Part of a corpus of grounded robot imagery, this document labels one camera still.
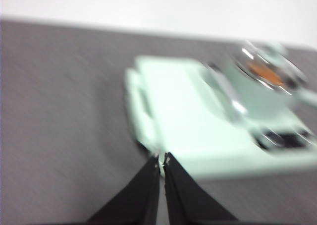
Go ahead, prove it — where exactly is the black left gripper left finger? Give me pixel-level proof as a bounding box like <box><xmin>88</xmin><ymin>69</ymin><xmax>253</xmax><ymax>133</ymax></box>
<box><xmin>86</xmin><ymin>152</ymin><xmax>160</xmax><ymax>225</ymax></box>

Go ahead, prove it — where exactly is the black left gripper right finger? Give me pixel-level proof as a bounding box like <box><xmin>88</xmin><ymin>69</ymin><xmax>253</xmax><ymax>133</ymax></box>
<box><xmin>164</xmin><ymin>151</ymin><xmax>239</xmax><ymax>225</ymax></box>

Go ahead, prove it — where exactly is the green breakfast machine base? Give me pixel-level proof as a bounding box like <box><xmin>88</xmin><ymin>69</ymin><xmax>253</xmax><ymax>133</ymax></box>
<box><xmin>124</xmin><ymin>56</ymin><xmax>317</xmax><ymax>181</ymax></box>

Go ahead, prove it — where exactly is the silver control knob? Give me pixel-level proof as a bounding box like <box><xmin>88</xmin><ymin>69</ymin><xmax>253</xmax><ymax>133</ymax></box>
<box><xmin>258</xmin><ymin>129</ymin><xmax>287</xmax><ymax>150</ymax></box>
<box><xmin>296</xmin><ymin>128</ymin><xmax>316</xmax><ymax>142</ymax></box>

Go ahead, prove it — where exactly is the green hinged griddle cover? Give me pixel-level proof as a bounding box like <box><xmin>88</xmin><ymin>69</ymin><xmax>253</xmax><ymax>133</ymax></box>
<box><xmin>135</xmin><ymin>56</ymin><xmax>248</xmax><ymax>155</ymax></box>

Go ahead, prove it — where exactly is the silver griddle cover handle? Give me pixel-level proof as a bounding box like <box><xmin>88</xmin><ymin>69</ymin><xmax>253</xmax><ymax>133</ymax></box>
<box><xmin>205</xmin><ymin>62</ymin><xmax>249</xmax><ymax>123</ymax></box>

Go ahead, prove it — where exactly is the green pot with handle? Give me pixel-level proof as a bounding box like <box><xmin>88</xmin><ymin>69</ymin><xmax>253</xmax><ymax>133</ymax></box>
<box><xmin>217</xmin><ymin>58</ymin><xmax>317</xmax><ymax>120</ymax></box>

